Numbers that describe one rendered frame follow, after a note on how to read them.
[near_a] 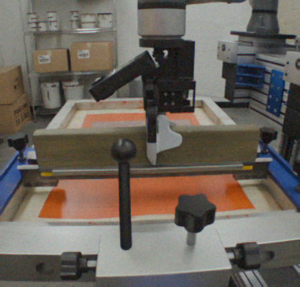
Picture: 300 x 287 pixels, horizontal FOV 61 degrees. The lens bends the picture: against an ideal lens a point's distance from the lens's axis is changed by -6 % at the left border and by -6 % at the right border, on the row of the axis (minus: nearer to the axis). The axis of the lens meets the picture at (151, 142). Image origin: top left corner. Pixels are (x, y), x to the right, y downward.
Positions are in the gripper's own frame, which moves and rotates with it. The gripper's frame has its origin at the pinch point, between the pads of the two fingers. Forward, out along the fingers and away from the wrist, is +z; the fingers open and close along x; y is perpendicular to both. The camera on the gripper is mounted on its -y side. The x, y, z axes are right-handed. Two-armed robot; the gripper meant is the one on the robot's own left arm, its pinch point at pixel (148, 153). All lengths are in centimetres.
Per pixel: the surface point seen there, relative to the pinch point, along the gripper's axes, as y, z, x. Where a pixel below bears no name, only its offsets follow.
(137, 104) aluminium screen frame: -1, 8, 61
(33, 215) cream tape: -22.0, 10.0, -4.6
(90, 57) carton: -59, 18, 324
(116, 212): -6.5, 10.1, -3.9
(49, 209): -19.5, 10.0, -2.8
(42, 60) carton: -123, 19, 325
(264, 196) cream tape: 23.5, 10.2, -1.6
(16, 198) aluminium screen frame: -25.7, 7.6, -2.3
